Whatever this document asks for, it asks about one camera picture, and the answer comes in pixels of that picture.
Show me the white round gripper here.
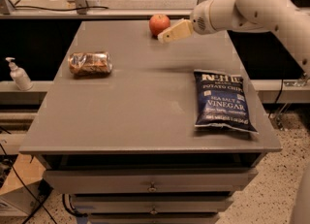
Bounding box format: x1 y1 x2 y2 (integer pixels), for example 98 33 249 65
157 0 215 44

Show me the red apple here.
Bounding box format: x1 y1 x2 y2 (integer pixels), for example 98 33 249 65
149 14 171 36

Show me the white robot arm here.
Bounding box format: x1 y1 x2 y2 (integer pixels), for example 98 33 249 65
158 0 310 74

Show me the blue potato chip bag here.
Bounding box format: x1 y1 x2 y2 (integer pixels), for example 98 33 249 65
194 70 257 133

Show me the crushed brown soda can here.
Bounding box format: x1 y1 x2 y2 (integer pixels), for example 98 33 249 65
68 51 112 76

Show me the grey top drawer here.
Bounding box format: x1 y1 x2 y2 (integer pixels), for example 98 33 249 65
44 168 258 194

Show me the grey drawer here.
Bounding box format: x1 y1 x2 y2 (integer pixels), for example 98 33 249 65
72 194 233 214
44 168 258 194
88 213 219 224

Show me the white pump bottle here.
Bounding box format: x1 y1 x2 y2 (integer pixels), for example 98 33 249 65
6 57 33 91

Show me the grey middle drawer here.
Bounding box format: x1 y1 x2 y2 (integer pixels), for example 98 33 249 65
72 194 233 214

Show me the grey bottom drawer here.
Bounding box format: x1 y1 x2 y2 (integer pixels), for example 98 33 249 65
88 213 219 224

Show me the cardboard box on floor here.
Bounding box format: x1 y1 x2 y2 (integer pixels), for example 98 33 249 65
0 154 45 217

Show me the black cable on shelf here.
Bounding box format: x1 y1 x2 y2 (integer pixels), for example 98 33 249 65
13 5 109 12

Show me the black floor cable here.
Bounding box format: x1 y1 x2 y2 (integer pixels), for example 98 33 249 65
0 144 59 224

